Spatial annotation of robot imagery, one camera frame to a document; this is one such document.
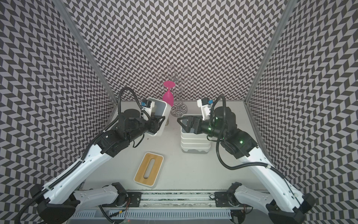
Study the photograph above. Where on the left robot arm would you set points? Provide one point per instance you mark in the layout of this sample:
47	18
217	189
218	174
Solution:
58	200

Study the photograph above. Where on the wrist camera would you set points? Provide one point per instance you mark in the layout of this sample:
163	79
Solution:
147	104
205	105

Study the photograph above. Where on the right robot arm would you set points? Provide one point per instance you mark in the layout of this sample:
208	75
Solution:
289	206

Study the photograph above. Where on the pink plastic goblet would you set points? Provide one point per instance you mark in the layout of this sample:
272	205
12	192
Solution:
168	96

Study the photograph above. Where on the bamboo lid box back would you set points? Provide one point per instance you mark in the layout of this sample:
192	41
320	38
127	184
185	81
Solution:
195	142

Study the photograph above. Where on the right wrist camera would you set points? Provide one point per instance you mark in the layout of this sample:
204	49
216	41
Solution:
205	105

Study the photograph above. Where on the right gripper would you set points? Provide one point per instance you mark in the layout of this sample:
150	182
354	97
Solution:
194	124

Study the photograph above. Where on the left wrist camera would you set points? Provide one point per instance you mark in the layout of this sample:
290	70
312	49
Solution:
147	104

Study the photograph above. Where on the bamboo lid box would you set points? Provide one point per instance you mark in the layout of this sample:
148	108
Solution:
195	142
195	146
149	170

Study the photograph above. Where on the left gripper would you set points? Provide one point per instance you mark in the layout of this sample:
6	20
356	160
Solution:
152	125

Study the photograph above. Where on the aluminium front rail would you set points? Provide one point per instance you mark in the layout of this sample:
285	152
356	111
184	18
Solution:
179	205

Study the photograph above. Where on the grey lid box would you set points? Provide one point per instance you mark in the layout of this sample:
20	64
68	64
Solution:
158	110
191	135

